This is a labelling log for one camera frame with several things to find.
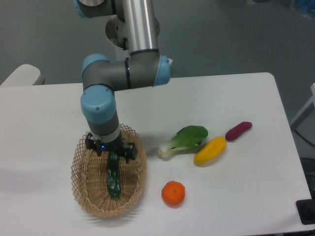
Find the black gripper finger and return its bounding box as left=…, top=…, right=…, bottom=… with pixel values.
left=85, top=133, right=102, bottom=156
left=119, top=143, right=136, bottom=163

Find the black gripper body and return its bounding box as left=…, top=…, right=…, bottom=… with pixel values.
left=92, top=136, right=123, bottom=157

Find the green cucumber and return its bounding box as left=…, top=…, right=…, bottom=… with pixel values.
left=106, top=152, right=121, bottom=198

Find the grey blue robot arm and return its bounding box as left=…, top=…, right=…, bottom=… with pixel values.
left=74, top=0, right=171, bottom=161

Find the oval wicker basket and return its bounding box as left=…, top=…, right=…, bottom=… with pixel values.
left=71, top=124, right=147, bottom=217

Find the green bok choy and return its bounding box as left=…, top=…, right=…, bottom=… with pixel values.
left=157, top=125, right=209, bottom=159

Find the orange tangerine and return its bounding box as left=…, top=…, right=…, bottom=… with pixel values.
left=161, top=180, right=186, bottom=207

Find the yellow pepper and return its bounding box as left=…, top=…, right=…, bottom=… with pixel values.
left=193, top=136, right=226, bottom=166

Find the white chair armrest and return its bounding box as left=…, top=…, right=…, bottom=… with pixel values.
left=0, top=64, right=45, bottom=87

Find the purple sweet potato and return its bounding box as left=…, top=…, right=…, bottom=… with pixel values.
left=225, top=121, right=252, bottom=142

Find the black device at table edge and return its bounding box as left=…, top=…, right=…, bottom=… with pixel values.
left=296, top=199, right=315, bottom=225

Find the blue bag top right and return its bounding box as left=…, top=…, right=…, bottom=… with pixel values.
left=290, top=0, right=315, bottom=18

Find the white furniture frame right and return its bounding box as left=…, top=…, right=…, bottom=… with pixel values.
left=289, top=84, right=315, bottom=130

